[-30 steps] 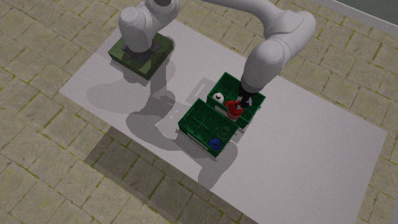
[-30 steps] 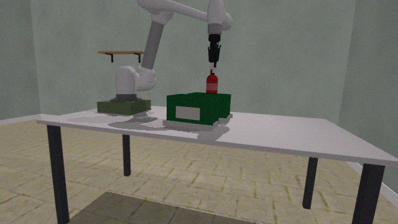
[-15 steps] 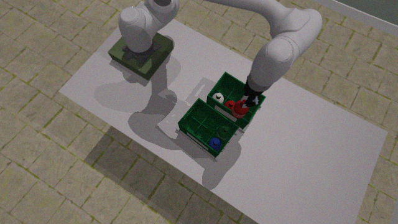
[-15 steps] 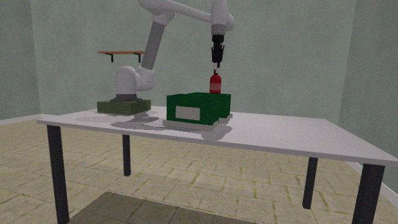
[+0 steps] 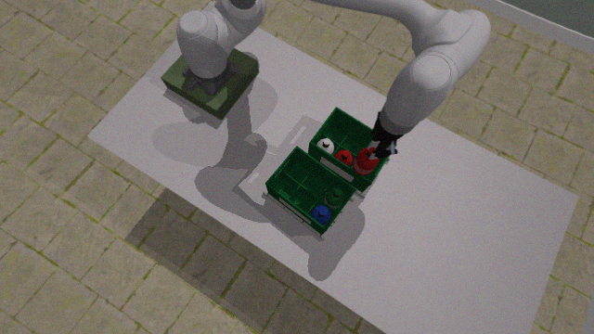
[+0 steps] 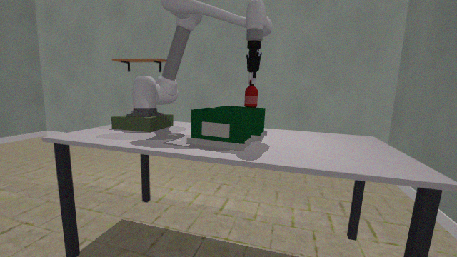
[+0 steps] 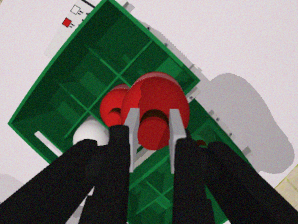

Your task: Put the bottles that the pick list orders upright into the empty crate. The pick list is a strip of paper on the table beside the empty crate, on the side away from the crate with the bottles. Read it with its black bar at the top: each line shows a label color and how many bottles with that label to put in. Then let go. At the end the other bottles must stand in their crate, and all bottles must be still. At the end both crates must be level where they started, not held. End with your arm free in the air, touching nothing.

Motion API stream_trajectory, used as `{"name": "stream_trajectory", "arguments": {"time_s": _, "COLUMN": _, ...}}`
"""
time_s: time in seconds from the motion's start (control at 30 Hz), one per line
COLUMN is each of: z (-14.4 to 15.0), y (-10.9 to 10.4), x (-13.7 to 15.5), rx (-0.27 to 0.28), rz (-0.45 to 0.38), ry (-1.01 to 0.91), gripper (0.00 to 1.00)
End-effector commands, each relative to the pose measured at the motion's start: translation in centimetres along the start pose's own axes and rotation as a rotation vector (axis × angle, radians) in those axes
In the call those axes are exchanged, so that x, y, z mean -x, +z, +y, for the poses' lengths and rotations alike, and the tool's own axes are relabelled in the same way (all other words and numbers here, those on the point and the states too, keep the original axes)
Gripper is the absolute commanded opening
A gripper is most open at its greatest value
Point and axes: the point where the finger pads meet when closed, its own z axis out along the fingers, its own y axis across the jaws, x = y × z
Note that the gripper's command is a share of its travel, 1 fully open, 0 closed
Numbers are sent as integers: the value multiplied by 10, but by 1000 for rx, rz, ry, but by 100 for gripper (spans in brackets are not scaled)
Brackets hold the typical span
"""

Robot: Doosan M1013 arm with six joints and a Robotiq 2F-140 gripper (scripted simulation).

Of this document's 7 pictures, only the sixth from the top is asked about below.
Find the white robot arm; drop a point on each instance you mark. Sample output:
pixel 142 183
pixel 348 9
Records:
pixel 146 92

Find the green bottle crate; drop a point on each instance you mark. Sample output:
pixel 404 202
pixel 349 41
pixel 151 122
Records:
pixel 226 125
pixel 257 118

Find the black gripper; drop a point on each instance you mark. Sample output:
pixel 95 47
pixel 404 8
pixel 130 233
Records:
pixel 253 60

